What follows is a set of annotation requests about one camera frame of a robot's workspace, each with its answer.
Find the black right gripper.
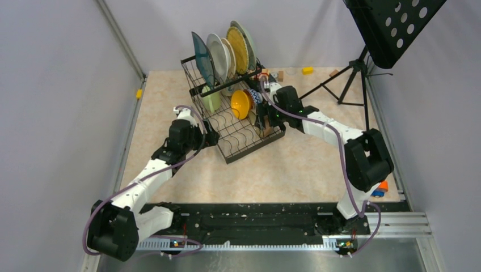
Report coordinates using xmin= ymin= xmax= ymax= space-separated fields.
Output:
xmin=255 ymin=99 xmax=290 ymax=130

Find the brown glazed bowl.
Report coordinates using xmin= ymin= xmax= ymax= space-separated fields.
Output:
xmin=254 ymin=116 xmax=273 ymax=139

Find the red patterned bowl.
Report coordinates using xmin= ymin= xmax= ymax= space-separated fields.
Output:
xmin=247 ymin=88 xmax=263 ymax=108

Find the green white mug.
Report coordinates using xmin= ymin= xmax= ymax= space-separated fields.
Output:
xmin=201 ymin=92 xmax=221 ymax=114

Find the yellow bowl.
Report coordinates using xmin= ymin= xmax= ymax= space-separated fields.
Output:
xmin=231 ymin=90 xmax=252 ymax=120

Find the black wire dish rack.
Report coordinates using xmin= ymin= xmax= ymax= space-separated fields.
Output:
xmin=181 ymin=56 xmax=286 ymax=164

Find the light green flower plate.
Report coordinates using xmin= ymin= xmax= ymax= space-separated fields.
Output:
xmin=230 ymin=20 xmax=257 ymax=70

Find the cream floral plate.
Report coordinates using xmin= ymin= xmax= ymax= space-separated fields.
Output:
xmin=221 ymin=38 xmax=237 ymax=79

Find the yellow bamboo pattern plate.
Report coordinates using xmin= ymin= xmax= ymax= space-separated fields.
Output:
xmin=226 ymin=27 xmax=249 ymax=74

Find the dark teal square plate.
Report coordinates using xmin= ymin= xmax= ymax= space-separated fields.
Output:
xmin=191 ymin=32 xmax=216 ymax=89

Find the white plate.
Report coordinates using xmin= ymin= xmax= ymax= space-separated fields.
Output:
xmin=206 ymin=33 xmax=229 ymax=84

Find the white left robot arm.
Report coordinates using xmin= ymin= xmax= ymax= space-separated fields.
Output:
xmin=82 ymin=118 xmax=220 ymax=261

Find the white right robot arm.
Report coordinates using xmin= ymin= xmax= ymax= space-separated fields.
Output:
xmin=260 ymin=83 xmax=394 ymax=233

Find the small wooden block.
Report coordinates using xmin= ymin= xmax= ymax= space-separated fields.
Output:
xmin=277 ymin=71 xmax=284 ymax=82

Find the clear round lid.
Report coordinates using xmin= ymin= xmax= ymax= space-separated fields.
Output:
xmin=285 ymin=67 xmax=297 ymax=75

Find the yellow lego block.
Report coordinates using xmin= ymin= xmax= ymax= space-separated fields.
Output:
xmin=302 ymin=66 xmax=314 ymax=75

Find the brown wooden block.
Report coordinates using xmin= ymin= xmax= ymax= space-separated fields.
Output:
xmin=329 ymin=69 xmax=340 ymax=78

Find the blue toy car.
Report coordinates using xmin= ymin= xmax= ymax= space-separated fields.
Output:
xmin=372 ymin=190 xmax=386 ymax=198

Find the black music stand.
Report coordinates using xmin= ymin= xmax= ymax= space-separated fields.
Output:
xmin=302 ymin=0 xmax=445 ymax=129

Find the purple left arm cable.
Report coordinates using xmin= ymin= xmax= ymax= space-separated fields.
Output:
xmin=82 ymin=105 xmax=208 ymax=260

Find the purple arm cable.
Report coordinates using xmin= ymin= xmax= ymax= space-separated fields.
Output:
xmin=82 ymin=105 xmax=208 ymax=260
xmin=259 ymin=75 xmax=382 ymax=258

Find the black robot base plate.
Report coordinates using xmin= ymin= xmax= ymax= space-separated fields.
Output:
xmin=155 ymin=203 xmax=371 ymax=248

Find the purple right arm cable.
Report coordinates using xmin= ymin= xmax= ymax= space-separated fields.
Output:
xmin=259 ymin=75 xmax=382 ymax=258

